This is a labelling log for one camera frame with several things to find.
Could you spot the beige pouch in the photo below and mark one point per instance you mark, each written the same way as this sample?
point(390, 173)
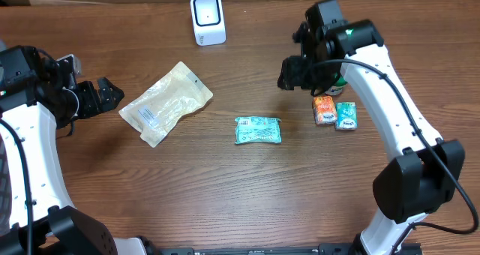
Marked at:
point(158, 110)

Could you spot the white barcode scanner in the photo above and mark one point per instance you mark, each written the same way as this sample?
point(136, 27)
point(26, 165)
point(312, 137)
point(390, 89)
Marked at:
point(208, 22)

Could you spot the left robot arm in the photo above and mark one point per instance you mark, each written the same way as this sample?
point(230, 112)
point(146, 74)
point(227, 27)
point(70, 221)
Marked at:
point(40, 95)

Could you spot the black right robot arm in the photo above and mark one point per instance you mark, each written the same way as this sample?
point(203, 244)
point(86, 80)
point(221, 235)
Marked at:
point(423, 168)

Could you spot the orange tissue pack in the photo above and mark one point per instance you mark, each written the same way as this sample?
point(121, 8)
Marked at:
point(324, 110)

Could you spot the teal tissue pack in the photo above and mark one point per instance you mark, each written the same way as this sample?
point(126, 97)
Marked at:
point(346, 116)

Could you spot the light blue wipes pack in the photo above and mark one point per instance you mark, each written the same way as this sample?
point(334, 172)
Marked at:
point(257, 129)

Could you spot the grey plastic mesh basket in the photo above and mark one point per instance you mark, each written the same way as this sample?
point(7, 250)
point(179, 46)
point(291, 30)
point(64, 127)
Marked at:
point(5, 192)

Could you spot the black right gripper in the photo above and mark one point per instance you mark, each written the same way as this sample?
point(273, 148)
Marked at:
point(293, 76)

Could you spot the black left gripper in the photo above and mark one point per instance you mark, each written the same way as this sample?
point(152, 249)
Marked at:
point(93, 105)

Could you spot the green lid jar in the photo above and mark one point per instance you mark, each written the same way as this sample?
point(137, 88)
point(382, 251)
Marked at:
point(337, 88)

